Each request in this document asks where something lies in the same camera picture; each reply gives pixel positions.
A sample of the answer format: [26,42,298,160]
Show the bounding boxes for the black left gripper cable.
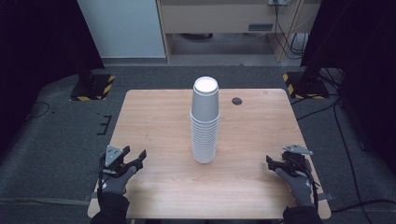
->
[96,153,106,202]

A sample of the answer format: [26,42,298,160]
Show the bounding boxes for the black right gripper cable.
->
[303,169,321,209]

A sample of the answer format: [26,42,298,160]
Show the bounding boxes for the striped black stand base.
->
[69,73,117,102]
[282,70,331,101]

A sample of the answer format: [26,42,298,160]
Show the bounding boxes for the thin black floor cable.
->
[25,101,51,121]

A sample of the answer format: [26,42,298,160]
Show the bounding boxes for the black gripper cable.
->
[96,153,106,202]
[303,169,321,209]

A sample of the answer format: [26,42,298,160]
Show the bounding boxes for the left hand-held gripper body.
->
[99,145,138,178]

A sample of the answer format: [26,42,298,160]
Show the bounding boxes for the white cabinet panel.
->
[77,0,166,59]

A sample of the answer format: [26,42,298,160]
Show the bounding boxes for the short black floor cable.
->
[295,92,341,122]

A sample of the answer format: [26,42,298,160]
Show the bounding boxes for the long black floor cable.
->
[330,101,396,215]

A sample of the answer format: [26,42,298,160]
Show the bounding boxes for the person's left hand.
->
[99,166,138,195]

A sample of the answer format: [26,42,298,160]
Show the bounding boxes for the stack of white paper cups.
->
[190,76,221,165]

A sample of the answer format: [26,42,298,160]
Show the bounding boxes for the hanging black cables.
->
[273,0,309,61]

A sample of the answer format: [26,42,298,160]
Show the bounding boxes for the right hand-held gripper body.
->
[281,143,314,178]

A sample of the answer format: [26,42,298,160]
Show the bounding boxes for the black curtain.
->
[300,0,396,175]
[0,0,106,157]

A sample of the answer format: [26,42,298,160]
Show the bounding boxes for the light wooden desk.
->
[156,0,322,63]

